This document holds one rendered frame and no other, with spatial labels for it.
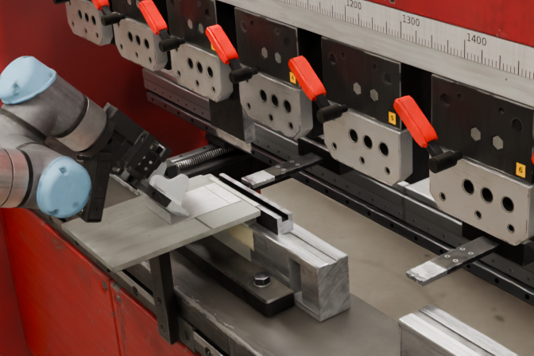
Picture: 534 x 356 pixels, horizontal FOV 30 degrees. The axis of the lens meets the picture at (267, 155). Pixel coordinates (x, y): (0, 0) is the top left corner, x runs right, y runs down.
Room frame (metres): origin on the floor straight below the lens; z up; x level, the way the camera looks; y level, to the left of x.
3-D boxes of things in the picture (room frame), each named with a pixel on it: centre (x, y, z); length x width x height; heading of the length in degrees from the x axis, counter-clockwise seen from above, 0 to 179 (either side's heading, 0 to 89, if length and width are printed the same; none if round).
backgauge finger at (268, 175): (1.58, -0.07, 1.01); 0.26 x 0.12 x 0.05; 124
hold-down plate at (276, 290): (1.42, 0.08, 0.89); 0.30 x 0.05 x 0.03; 34
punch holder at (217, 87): (1.51, 0.07, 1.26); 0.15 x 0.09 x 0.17; 34
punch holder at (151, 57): (1.67, 0.18, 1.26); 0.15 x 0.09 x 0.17; 34
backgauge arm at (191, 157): (2.07, -0.02, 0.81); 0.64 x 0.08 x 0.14; 124
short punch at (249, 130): (1.49, 0.05, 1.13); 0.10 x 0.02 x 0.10; 34
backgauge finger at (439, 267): (1.24, -0.30, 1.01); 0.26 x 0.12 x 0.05; 124
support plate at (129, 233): (1.41, 0.18, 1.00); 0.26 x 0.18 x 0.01; 124
